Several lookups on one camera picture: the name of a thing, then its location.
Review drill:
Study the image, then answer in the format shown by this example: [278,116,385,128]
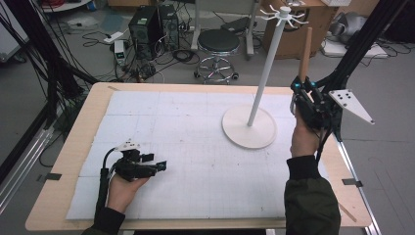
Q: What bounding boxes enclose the person's right hand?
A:
[289,115,323,160]

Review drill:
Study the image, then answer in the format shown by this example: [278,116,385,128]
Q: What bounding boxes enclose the white gridded foam mat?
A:
[66,90,331,221]

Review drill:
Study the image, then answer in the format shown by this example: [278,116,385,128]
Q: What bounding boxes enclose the large black computer tower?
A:
[127,5,161,62]

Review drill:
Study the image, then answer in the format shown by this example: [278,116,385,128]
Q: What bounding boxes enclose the metal strainer with wooden handle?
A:
[289,26,314,118]

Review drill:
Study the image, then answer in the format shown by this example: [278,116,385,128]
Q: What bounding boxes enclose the black tape strip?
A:
[341,177,364,189]
[35,172,63,183]

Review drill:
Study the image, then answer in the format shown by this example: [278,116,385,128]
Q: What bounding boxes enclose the white metal frame legs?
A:
[190,0,259,57]

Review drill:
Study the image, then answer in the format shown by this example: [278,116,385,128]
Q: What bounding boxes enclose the small white device with display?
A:
[113,39,127,67]

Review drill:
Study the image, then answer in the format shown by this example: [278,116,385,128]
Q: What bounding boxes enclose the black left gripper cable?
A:
[93,147,119,223]

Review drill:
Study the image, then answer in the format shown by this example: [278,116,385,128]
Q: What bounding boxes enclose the black metal stand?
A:
[306,0,410,143]
[0,0,99,131]

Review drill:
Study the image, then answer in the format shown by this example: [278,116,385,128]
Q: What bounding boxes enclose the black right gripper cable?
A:
[314,125,335,165]

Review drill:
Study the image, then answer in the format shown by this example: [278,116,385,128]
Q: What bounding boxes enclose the slim black computer tower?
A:
[158,3,181,52]

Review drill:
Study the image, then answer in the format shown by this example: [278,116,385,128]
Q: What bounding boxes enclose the aluminium rail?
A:
[0,126,56,214]
[332,130,384,235]

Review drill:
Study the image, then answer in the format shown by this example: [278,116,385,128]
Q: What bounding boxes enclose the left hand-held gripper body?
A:
[112,138,159,183]

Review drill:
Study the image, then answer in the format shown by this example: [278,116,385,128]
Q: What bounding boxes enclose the person's left hand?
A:
[106,173,152,215]

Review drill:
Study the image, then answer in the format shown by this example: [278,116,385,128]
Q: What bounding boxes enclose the white hook rack stand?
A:
[221,5,310,151]

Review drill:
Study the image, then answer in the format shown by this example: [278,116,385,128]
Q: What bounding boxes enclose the white flat board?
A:
[320,38,390,60]

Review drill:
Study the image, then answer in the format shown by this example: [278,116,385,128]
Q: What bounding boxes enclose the black round stool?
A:
[194,28,242,85]

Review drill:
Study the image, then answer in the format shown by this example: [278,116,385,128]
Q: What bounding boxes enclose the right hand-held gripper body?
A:
[292,87,376,132]

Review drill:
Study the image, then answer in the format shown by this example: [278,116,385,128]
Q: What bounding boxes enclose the cardboard box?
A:
[261,0,340,61]

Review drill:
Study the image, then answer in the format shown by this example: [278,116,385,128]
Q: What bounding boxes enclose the grey bag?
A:
[328,12,369,44]

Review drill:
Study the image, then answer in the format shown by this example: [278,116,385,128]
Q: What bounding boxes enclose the white power strip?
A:
[103,30,125,45]

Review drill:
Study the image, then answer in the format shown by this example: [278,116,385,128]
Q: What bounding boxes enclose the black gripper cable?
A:
[314,125,335,165]
[93,147,119,223]

